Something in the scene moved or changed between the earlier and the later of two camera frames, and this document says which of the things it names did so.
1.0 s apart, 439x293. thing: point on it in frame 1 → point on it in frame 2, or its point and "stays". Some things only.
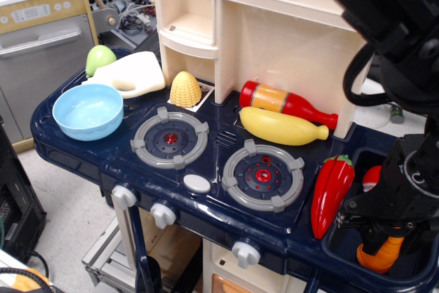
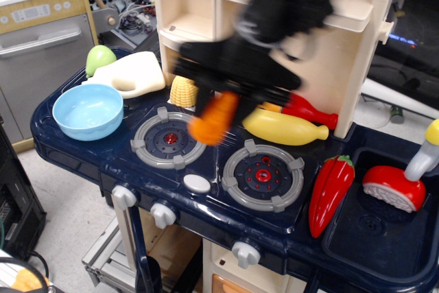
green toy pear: x=98 y=55 stays
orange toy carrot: x=385 y=259 → x=210 y=126
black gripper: x=405 y=202 → x=239 y=64
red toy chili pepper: x=333 y=186 stays
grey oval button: x=197 y=184 stays
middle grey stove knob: x=163 y=214 stays
